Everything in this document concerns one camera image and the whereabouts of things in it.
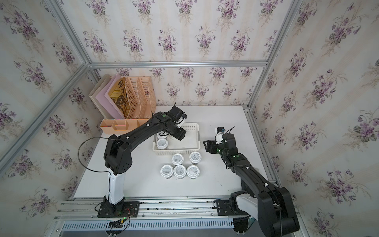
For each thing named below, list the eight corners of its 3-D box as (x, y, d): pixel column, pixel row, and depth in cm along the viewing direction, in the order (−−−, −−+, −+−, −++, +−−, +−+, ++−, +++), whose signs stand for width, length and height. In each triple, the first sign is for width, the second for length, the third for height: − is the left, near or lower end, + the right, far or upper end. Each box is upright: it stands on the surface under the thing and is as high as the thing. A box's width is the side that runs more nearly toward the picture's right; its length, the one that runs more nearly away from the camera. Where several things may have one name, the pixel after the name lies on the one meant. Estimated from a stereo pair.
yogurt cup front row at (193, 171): (186, 180, 84) (186, 176, 78) (187, 169, 88) (186, 165, 83) (199, 180, 84) (200, 176, 78) (199, 169, 88) (199, 165, 83)
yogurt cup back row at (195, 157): (189, 165, 89) (189, 161, 84) (189, 155, 93) (189, 151, 88) (201, 165, 89) (201, 161, 84) (200, 155, 93) (201, 151, 88)
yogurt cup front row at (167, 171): (161, 179, 84) (159, 175, 79) (162, 169, 88) (161, 164, 83) (173, 179, 84) (172, 175, 79) (174, 169, 88) (173, 164, 83)
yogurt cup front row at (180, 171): (174, 180, 85) (173, 175, 79) (175, 169, 89) (174, 164, 83) (186, 180, 85) (186, 175, 79) (186, 169, 89) (186, 164, 83)
